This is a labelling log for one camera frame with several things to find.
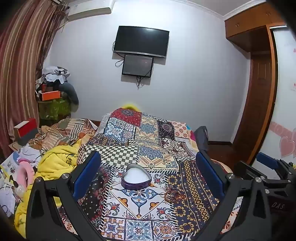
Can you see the white air conditioner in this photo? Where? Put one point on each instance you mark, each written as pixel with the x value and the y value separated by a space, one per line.
pixel 90 10

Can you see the illustrated booklet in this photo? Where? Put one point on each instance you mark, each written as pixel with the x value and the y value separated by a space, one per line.
pixel 9 163

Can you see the dark grey bag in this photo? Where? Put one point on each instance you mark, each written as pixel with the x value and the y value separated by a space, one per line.
pixel 201 138

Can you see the black wall television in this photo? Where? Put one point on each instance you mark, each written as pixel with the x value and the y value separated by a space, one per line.
pixel 141 41

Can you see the pile of grey white clothes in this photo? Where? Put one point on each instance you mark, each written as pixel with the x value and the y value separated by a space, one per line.
pixel 53 74

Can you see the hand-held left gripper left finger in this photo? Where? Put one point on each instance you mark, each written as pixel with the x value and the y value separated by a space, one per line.
pixel 86 176

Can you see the striped brown blanket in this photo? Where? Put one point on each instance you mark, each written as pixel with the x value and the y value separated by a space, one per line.
pixel 62 131

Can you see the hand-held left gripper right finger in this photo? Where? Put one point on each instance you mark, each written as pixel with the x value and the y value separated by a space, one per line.
pixel 209 176

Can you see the yellow cartoon blanket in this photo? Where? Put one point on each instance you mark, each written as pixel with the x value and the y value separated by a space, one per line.
pixel 57 160

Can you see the yellow plush item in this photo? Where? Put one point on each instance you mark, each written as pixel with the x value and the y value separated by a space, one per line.
pixel 131 107

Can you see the white door with pink hearts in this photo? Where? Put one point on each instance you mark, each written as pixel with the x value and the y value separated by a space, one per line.
pixel 283 97

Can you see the small black wall monitor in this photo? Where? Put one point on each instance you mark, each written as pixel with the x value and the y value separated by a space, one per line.
pixel 137 64

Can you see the orange box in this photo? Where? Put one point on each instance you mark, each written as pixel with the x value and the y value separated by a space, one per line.
pixel 49 95

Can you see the wooden wardrobe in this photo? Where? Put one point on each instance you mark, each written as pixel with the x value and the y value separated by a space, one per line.
pixel 252 69

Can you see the colourful patchwork blanket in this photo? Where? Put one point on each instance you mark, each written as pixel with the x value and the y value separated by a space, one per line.
pixel 148 143

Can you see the purple heart-shaped jewelry box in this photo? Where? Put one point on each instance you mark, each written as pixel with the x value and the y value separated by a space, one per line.
pixel 136 178

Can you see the striped brown curtain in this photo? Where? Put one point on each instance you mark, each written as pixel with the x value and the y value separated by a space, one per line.
pixel 20 69

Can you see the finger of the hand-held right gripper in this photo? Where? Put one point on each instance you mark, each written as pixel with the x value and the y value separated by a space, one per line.
pixel 244 169
pixel 267 160

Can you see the red box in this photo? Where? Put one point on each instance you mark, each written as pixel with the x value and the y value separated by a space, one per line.
pixel 26 129

